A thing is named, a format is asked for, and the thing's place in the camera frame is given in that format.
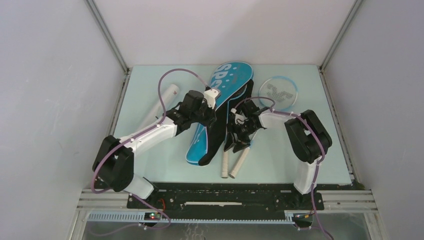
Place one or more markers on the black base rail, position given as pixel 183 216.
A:
pixel 232 201

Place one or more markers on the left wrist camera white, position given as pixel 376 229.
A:
pixel 210 96

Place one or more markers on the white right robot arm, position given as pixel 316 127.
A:
pixel 309 139

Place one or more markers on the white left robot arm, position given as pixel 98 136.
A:
pixel 115 160

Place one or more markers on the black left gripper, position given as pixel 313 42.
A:
pixel 212 117

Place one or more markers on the blue racket bag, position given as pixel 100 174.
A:
pixel 234 80

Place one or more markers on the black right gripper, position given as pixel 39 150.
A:
pixel 244 141

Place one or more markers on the blue racket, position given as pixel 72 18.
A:
pixel 225 155
pixel 284 92

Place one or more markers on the grey cable duct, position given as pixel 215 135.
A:
pixel 140 217

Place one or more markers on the aluminium frame post right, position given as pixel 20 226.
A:
pixel 355 8

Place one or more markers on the white shuttlecock tube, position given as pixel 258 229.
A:
pixel 156 112

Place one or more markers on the aluminium frame post left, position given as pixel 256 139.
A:
pixel 101 23

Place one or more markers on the aluminium frame post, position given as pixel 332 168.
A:
pixel 355 8
pixel 101 23

